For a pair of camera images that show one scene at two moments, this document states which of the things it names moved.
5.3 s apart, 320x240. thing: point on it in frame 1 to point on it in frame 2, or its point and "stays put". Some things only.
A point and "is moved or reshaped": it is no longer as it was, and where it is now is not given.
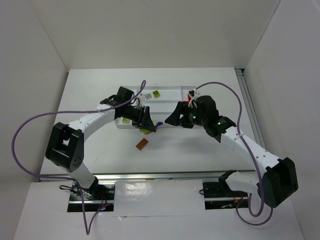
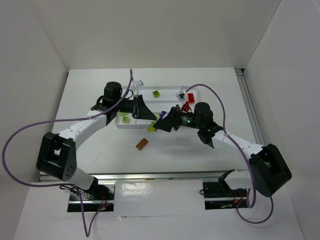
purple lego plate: [159, 123] is moved or reshaped
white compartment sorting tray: [162, 101] stays put
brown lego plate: [142, 144] stays put
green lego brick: [125, 121] stays put
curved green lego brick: [145, 131] is moved or reshaped
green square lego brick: [156, 93] stays put
